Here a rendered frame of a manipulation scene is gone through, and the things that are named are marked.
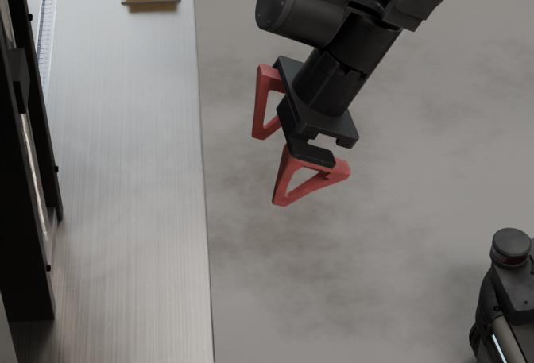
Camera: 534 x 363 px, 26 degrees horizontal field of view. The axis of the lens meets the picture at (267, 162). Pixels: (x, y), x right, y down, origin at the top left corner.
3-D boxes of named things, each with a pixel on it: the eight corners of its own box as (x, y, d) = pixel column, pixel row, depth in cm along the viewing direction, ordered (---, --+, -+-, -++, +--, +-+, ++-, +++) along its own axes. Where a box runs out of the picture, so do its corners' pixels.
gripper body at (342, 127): (292, 137, 104) (334, 76, 101) (268, 67, 112) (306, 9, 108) (350, 154, 107) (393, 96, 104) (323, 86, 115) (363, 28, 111)
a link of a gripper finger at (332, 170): (252, 213, 107) (302, 140, 102) (237, 161, 112) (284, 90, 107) (312, 229, 110) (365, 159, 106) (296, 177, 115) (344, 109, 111)
